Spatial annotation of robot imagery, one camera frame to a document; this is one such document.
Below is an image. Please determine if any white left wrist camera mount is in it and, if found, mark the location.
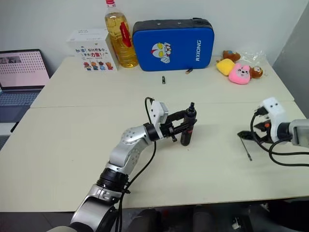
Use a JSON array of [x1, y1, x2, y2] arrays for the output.
[[148, 100, 169, 137]]

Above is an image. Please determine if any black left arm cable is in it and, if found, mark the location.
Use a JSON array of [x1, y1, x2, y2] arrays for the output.
[[117, 97, 157, 232]]

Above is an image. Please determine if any small black bottle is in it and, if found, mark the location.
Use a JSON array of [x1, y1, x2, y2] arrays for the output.
[[180, 101, 198, 147]]

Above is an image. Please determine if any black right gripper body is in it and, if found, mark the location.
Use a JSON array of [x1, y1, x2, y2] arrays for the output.
[[258, 120, 273, 144]]

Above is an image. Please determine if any clear plastic bag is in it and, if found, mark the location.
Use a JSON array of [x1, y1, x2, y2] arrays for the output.
[[239, 49, 269, 77]]

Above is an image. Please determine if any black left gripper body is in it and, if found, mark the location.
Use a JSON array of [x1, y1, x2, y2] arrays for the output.
[[160, 120, 179, 144]]

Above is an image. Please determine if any brown bear plush toy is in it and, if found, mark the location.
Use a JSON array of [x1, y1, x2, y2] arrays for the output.
[[216, 50, 241, 63]]

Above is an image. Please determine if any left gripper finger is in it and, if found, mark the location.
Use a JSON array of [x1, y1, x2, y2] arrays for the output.
[[173, 122, 192, 135], [167, 109, 188, 122]]

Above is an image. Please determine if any yellow plush toy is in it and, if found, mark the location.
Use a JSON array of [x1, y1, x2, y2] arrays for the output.
[[216, 58, 236, 77]]

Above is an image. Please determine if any dark grey partition panel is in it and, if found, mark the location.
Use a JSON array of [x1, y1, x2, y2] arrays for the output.
[[272, 0, 309, 104]]

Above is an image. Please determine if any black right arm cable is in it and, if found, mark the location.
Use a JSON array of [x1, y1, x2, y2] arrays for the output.
[[249, 108, 309, 168]]

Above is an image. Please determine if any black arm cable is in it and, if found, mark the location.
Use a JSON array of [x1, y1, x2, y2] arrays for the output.
[[249, 108, 309, 168], [117, 97, 157, 232]]

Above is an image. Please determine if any small brown monkey plush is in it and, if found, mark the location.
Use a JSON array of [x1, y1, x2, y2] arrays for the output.
[[249, 66, 264, 80]]

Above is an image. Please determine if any blue cartoon tool case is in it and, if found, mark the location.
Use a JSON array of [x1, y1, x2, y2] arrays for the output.
[[132, 18, 215, 72]]

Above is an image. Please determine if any large cooking oil bottle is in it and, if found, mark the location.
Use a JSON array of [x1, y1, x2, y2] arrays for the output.
[[104, 0, 139, 69]]

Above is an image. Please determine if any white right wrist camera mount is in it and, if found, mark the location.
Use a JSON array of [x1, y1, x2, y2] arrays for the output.
[[258, 97, 291, 144]]

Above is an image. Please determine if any long metal screwdriver bit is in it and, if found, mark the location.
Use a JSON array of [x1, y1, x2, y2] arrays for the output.
[[239, 136, 253, 162]]

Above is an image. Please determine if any pink rabbit plush toy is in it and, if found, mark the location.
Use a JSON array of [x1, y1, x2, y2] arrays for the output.
[[228, 62, 252, 86]]

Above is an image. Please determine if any white printed cardboard box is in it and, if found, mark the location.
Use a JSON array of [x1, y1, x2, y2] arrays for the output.
[[66, 28, 118, 73]]

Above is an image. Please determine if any open grey laptop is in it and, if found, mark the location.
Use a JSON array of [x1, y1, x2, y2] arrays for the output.
[[0, 49, 51, 135]]

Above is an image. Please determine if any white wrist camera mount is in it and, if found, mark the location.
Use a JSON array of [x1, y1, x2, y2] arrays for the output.
[[258, 97, 291, 144], [148, 100, 169, 137]]

